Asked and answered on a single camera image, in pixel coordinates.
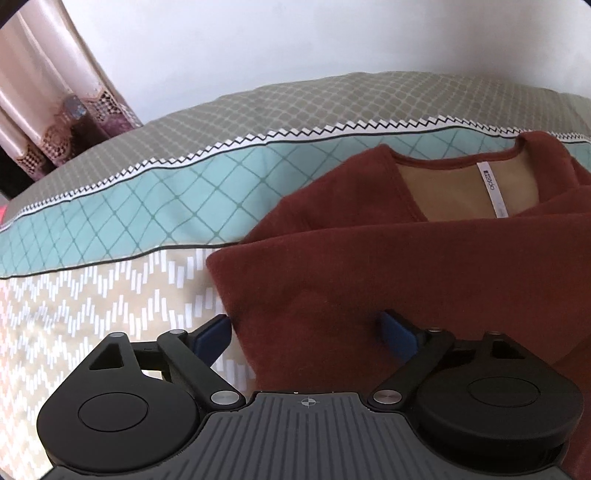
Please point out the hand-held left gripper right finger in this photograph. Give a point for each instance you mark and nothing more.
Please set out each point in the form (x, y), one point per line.
(395, 333)

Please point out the patterned bed sheet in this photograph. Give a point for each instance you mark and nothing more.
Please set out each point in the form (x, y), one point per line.
(115, 230)

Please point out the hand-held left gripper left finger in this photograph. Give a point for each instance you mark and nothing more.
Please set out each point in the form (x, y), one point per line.
(215, 336)

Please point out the pink lace curtain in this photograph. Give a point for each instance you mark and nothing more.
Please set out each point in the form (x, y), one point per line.
(60, 92)

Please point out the dark red fleece sweater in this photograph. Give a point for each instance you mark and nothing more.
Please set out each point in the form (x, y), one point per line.
(388, 258)

